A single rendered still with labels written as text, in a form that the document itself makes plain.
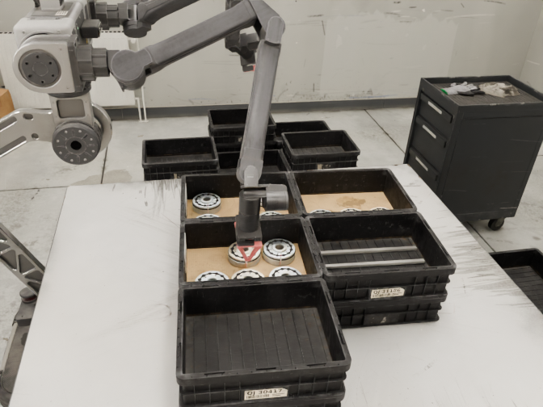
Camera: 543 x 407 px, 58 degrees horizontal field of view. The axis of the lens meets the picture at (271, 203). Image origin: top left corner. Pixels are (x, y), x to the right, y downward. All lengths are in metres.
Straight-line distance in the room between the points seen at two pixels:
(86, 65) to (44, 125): 0.51
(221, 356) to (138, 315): 0.40
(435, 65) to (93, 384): 4.44
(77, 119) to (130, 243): 0.51
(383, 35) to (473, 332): 3.59
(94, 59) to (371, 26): 3.74
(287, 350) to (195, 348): 0.24
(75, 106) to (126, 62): 0.41
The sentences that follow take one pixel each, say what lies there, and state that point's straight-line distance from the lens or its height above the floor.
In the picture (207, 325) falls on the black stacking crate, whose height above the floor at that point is 0.83.
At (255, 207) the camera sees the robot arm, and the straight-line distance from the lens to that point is 1.28.
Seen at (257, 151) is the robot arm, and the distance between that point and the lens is 1.27.
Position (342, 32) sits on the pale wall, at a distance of 4.73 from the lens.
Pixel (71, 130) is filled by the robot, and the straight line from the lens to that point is 1.63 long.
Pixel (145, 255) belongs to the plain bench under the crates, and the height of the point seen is 0.70.
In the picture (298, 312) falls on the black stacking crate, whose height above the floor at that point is 0.83.
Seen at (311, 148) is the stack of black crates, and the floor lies 0.49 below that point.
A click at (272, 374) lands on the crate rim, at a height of 0.92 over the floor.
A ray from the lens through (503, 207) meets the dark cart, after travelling 3.38.
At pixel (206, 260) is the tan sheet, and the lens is 1.59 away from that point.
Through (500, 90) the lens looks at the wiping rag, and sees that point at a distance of 3.23.
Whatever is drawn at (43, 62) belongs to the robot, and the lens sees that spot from 1.32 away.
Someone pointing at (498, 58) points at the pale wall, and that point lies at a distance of 5.57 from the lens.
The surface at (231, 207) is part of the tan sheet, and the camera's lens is 1.83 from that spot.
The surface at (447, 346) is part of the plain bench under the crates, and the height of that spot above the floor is 0.70.
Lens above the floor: 1.84
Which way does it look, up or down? 33 degrees down
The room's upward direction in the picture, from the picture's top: 3 degrees clockwise
